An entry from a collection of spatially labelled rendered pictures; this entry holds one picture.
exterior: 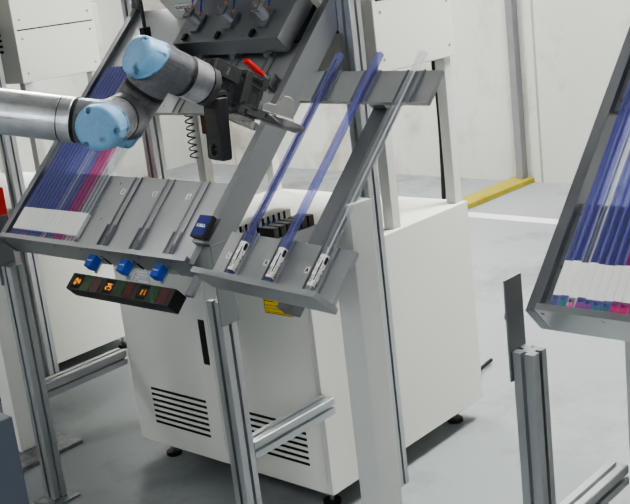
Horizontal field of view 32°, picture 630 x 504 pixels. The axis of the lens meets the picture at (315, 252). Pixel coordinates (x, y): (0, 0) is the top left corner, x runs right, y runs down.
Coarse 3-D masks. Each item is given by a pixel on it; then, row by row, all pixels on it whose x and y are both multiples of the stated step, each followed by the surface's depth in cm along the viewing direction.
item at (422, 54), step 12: (420, 60) 197; (408, 84) 196; (396, 108) 194; (384, 132) 193; (372, 156) 192; (372, 168) 192; (360, 180) 191; (360, 192) 191; (348, 204) 190; (348, 216) 189; (336, 228) 189; (336, 240) 188; (324, 252) 187; (312, 288) 185
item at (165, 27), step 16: (160, 16) 279; (128, 32) 283; (160, 32) 274; (176, 32) 270; (304, 32) 240; (112, 64) 279; (240, 64) 247; (256, 64) 244; (272, 64) 240; (288, 64) 237; (176, 96) 255; (272, 96) 234; (160, 112) 255; (176, 112) 251; (192, 112) 247
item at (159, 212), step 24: (120, 192) 246; (144, 192) 241; (168, 192) 236; (192, 192) 231; (216, 192) 227; (96, 216) 246; (120, 216) 241; (144, 216) 236; (168, 216) 231; (192, 216) 227; (96, 240) 241; (120, 240) 236; (144, 240) 231; (168, 240) 225
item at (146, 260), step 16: (16, 240) 257; (32, 240) 251; (48, 240) 247; (64, 240) 244; (64, 256) 252; (80, 256) 246; (112, 256) 235; (128, 256) 230; (144, 256) 225; (160, 256) 222; (176, 256) 219; (176, 272) 227
